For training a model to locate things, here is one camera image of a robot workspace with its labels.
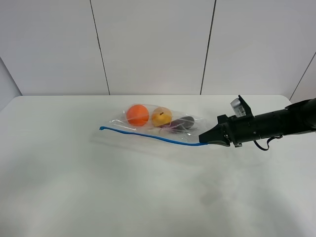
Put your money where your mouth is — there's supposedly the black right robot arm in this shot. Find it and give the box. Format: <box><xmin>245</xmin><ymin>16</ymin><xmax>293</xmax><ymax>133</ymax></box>
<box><xmin>198</xmin><ymin>96</ymin><xmax>316</xmax><ymax>151</ymax></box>

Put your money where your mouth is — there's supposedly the yellow pear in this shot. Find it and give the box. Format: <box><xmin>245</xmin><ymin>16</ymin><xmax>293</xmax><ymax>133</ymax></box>
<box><xmin>152</xmin><ymin>107</ymin><xmax>173</xmax><ymax>127</ymax></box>

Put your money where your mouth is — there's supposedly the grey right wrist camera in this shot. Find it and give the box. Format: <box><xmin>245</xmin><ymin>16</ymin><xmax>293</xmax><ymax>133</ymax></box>
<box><xmin>230</xmin><ymin>95</ymin><xmax>253</xmax><ymax>118</ymax></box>

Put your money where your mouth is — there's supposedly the clear zip bag blue seal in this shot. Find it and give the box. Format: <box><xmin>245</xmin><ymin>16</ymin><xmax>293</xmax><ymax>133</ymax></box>
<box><xmin>89</xmin><ymin>102</ymin><xmax>207</xmax><ymax>148</ymax></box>

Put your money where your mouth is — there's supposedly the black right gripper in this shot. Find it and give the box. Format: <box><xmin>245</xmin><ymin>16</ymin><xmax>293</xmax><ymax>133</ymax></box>
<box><xmin>198</xmin><ymin>115</ymin><xmax>258</xmax><ymax>147</ymax></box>

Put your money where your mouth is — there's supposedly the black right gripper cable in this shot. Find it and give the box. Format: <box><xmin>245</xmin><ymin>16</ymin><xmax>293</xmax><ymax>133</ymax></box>
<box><xmin>254</xmin><ymin>135</ymin><xmax>283</xmax><ymax>151</ymax></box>

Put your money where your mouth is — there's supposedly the purple eggplant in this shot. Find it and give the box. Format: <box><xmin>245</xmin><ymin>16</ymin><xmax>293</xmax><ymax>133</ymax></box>
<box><xmin>159</xmin><ymin>116</ymin><xmax>195</xmax><ymax>133</ymax></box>

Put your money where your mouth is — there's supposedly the orange fruit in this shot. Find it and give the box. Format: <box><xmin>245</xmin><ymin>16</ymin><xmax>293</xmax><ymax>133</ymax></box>
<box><xmin>126</xmin><ymin>104</ymin><xmax>149</xmax><ymax>126</ymax></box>

